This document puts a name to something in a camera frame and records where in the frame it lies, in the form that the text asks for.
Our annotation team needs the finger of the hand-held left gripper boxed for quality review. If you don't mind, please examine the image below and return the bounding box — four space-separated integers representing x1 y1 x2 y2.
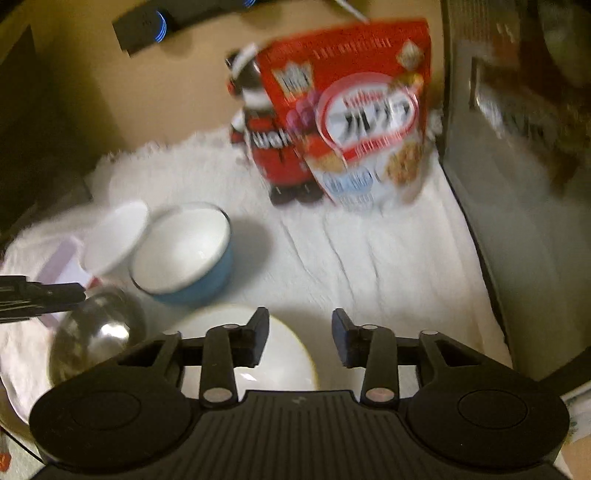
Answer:
0 276 87 324

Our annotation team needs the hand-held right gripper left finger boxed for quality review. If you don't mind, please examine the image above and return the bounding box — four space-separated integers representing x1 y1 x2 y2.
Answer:
117 307 270 410

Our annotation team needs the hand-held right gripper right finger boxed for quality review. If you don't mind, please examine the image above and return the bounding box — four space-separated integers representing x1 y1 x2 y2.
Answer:
331 308 511 409

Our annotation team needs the white plastic basket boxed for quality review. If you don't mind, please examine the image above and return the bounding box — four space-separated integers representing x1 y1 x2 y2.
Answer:
34 234 95 289

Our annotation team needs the white plate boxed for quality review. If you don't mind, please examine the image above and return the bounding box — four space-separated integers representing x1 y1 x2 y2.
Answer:
161 305 320 400

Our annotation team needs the metal bowl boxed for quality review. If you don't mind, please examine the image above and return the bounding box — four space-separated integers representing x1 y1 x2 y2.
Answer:
48 286 147 387

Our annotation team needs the stack of coloured plates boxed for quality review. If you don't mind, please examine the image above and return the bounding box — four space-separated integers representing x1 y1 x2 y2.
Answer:
128 202 233 306

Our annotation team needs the white fringed cloth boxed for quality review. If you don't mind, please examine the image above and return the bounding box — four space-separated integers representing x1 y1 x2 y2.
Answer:
0 131 513 435

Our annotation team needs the dark furniture panel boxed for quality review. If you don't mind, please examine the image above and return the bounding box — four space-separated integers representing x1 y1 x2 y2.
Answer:
0 23 125 241

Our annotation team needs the red and black robot toy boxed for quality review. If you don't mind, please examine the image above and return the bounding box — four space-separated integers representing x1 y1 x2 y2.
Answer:
225 44 324 207

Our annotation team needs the red cereal bag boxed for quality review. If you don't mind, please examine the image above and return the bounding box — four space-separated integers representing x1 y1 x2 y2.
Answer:
255 17 435 208

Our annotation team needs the black microwave oven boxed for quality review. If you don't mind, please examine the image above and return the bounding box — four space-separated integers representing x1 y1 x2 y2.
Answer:
438 0 591 398

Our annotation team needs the black device with blue rings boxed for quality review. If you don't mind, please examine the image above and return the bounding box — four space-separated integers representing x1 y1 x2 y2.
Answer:
112 0 259 57

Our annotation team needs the white cable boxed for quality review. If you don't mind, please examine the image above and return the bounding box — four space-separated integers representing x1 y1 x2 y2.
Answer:
330 0 370 24

